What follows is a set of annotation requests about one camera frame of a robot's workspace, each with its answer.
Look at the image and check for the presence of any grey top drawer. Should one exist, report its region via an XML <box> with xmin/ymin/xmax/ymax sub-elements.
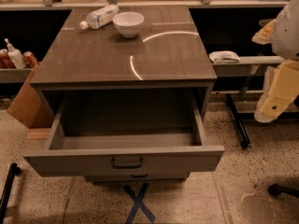
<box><xmin>24</xmin><ymin>96</ymin><xmax>224</xmax><ymax>182</ymax></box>

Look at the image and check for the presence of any grey drawer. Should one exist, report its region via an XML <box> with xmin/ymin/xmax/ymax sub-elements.
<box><xmin>24</xmin><ymin>96</ymin><xmax>224</xmax><ymax>182</ymax></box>
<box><xmin>84</xmin><ymin>172</ymin><xmax>190</xmax><ymax>183</ymax></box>

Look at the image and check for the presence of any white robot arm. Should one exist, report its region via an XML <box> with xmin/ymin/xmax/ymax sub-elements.
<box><xmin>252</xmin><ymin>0</ymin><xmax>299</xmax><ymax>123</ymax></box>

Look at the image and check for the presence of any grey drawer cabinet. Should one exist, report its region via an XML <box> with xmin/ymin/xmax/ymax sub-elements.
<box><xmin>30</xmin><ymin>5</ymin><xmax>218</xmax><ymax>183</ymax></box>

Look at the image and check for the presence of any grey lower drawer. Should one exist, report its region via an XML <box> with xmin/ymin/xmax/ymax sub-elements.
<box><xmin>84</xmin><ymin>172</ymin><xmax>190</xmax><ymax>183</ymax></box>

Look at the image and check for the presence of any grey right shelf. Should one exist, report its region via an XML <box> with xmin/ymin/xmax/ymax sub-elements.
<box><xmin>213</xmin><ymin>56</ymin><xmax>283</xmax><ymax>77</ymax></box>

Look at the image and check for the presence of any grey shelf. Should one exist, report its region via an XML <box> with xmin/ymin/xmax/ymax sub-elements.
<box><xmin>213</xmin><ymin>56</ymin><xmax>283</xmax><ymax>77</ymax></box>
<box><xmin>0</xmin><ymin>68</ymin><xmax>32</xmax><ymax>84</ymax></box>

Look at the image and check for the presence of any folded white cloth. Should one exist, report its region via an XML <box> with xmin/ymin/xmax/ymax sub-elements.
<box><xmin>209</xmin><ymin>50</ymin><xmax>240</xmax><ymax>63</ymax></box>

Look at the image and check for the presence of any black office chair base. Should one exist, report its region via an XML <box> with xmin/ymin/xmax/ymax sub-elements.
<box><xmin>267</xmin><ymin>184</ymin><xmax>299</xmax><ymax>198</ymax></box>

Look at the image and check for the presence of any white ceramic bowl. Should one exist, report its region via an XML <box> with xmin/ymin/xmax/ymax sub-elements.
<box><xmin>113</xmin><ymin>12</ymin><xmax>145</xmax><ymax>38</ymax></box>

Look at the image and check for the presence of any blue tape cross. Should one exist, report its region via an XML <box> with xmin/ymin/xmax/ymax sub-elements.
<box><xmin>123</xmin><ymin>183</ymin><xmax>156</xmax><ymax>224</ymax></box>

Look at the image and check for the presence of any clear plastic water bottle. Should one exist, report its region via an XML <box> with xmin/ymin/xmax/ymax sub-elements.
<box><xmin>79</xmin><ymin>5</ymin><xmax>120</xmax><ymax>30</ymax></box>

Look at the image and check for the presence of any brown cardboard box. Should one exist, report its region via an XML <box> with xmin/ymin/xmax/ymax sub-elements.
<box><xmin>7</xmin><ymin>65</ymin><xmax>53</xmax><ymax>140</ymax></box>

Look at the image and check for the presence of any red soda can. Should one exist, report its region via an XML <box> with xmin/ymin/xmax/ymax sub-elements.
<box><xmin>23</xmin><ymin>51</ymin><xmax>39</xmax><ymax>67</ymax></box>

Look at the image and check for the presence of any white pump bottle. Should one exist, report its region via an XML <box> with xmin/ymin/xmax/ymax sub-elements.
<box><xmin>5</xmin><ymin>38</ymin><xmax>26</xmax><ymax>69</ymax></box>

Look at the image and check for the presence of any grey left shelf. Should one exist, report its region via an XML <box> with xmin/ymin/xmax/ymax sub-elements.
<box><xmin>0</xmin><ymin>68</ymin><xmax>32</xmax><ymax>84</ymax></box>

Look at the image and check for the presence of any red can at edge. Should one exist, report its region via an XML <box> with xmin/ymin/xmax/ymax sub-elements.
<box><xmin>0</xmin><ymin>49</ymin><xmax>15</xmax><ymax>68</ymax></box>

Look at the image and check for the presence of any black leg at left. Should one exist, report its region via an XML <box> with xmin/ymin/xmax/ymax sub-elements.
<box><xmin>0</xmin><ymin>162</ymin><xmax>21</xmax><ymax>224</ymax></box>

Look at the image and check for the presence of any black top drawer handle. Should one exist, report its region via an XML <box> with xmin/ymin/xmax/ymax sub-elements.
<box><xmin>111</xmin><ymin>158</ymin><xmax>143</xmax><ymax>169</ymax></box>

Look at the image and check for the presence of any black drawer handle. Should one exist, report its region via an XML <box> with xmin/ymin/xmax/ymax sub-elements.
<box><xmin>130</xmin><ymin>174</ymin><xmax>149</xmax><ymax>178</ymax></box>
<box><xmin>111</xmin><ymin>158</ymin><xmax>143</xmax><ymax>169</ymax></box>

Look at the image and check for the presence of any black lower drawer handle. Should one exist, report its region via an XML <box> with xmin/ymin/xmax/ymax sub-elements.
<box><xmin>130</xmin><ymin>174</ymin><xmax>149</xmax><ymax>178</ymax></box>

